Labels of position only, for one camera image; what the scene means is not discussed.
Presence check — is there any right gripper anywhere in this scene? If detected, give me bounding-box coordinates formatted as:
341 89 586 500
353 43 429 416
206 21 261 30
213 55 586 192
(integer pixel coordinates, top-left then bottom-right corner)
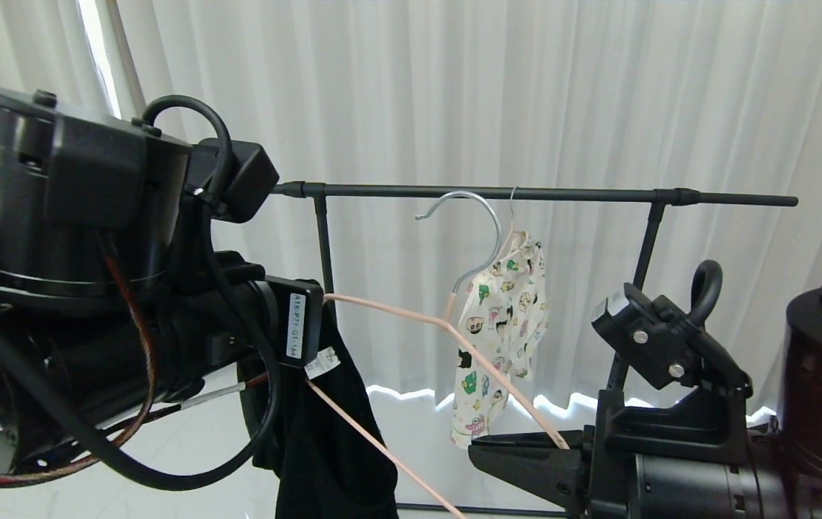
584 429 790 519

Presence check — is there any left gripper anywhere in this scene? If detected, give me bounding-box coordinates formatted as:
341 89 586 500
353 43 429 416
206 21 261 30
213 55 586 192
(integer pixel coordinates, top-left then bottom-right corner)
198 278 325 383

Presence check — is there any black garment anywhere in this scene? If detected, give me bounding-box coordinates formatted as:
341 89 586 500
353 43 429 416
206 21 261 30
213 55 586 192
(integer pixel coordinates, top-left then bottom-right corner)
238 303 401 519

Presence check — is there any pink clothes hanger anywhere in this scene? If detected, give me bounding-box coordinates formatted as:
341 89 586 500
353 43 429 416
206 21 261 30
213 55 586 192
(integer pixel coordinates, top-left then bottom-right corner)
306 191 570 519
490 186 534 253

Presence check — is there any cream printed garment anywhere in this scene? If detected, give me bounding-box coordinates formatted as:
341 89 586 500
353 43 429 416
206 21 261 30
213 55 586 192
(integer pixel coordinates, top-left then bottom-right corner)
450 231 550 449

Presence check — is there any black clothes rack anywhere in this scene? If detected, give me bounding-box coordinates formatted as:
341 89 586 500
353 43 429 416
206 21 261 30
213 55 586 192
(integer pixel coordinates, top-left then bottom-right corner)
270 182 799 516

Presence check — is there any white curtain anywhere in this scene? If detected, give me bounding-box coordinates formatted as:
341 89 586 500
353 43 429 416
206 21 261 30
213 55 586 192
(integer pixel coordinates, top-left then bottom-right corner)
0 0 822 426

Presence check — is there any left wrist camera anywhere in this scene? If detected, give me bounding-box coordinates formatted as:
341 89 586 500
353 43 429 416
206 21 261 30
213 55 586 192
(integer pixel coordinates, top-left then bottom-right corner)
187 139 280 223

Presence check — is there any black cable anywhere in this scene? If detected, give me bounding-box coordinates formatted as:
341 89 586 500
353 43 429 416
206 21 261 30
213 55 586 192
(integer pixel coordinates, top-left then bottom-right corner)
0 95 283 492
690 259 723 329

